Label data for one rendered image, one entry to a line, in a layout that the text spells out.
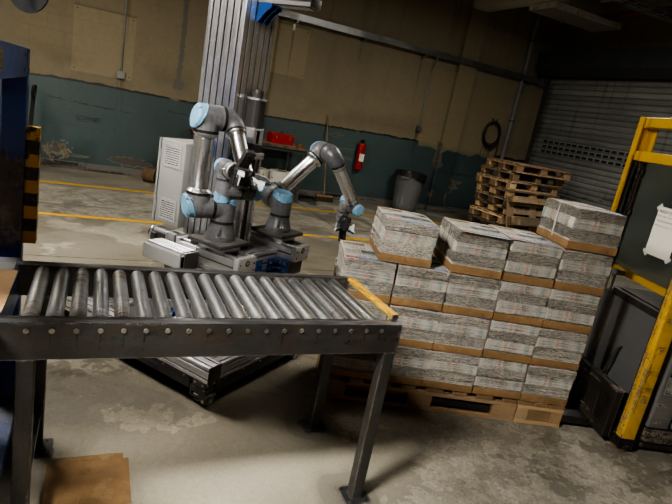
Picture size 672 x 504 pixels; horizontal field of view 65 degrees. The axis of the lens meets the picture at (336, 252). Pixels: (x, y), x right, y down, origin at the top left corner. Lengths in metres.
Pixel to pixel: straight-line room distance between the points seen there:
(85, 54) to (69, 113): 0.89
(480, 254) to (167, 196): 1.74
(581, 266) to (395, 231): 1.04
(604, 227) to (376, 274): 1.24
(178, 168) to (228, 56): 0.65
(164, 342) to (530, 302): 2.02
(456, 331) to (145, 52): 7.05
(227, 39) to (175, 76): 6.13
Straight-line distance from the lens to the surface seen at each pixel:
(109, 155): 9.02
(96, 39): 8.95
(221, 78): 2.89
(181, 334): 1.78
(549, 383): 3.36
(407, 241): 2.79
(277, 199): 3.02
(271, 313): 1.94
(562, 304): 3.18
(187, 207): 2.58
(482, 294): 2.99
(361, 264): 2.78
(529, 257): 3.01
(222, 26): 2.93
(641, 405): 3.45
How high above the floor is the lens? 1.52
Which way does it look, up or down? 14 degrees down
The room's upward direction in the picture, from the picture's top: 11 degrees clockwise
